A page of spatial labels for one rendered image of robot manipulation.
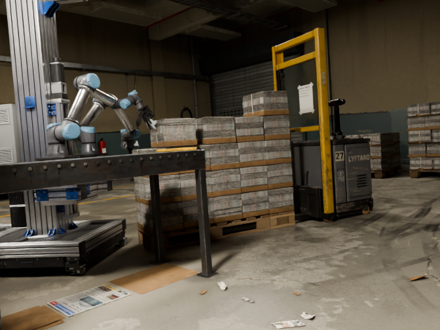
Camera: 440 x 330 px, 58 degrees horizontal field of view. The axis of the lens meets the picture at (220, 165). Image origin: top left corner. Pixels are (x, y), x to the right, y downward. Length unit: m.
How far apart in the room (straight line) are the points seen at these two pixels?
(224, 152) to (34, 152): 1.52
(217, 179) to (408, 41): 6.88
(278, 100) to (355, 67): 6.25
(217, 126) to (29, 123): 1.49
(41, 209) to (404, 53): 8.02
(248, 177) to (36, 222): 1.78
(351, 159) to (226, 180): 1.37
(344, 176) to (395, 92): 5.60
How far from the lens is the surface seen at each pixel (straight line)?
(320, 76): 3.95
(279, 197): 3.83
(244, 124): 3.62
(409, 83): 9.48
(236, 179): 3.56
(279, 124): 3.82
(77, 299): 2.51
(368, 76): 9.84
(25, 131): 3.35
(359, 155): 4.28
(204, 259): 2.59
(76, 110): 2.98
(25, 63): 3.38
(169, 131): 3.29
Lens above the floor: 0.83
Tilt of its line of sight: 3 degrees down
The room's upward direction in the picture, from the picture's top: 4 degrees counter-clockwise
